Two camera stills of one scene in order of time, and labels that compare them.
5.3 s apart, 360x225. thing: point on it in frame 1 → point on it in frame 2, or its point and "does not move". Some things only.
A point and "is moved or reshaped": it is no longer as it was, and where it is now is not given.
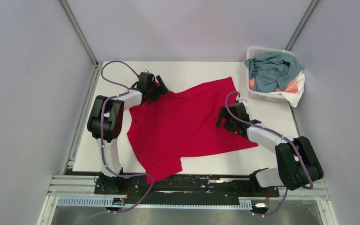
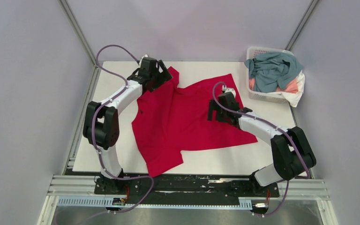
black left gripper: x=162 y=89 → x=165 y=73
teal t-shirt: x=269 y=71 does not move
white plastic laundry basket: x=251 y=52 does not move
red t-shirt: x=166 y=127 is moved or reshaped
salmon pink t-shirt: x=292 y=88 does not move
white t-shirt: x=294 y=98 does not move
